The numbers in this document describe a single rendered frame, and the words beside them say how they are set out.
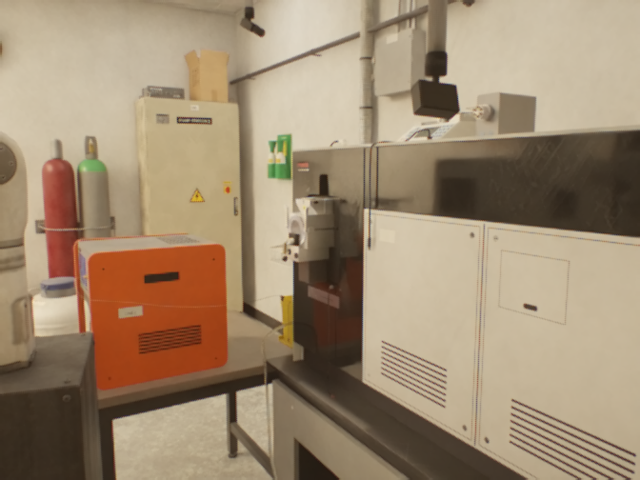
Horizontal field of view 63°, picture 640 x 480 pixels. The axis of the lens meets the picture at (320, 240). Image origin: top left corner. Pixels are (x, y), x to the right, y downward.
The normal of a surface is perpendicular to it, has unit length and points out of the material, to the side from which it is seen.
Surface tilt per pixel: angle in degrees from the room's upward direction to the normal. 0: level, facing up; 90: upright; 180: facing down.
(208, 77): 90
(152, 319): 90
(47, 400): 90
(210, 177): 90
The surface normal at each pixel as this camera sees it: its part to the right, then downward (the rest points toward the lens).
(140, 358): 0.51, 0.11
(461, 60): -0.86, 0.07
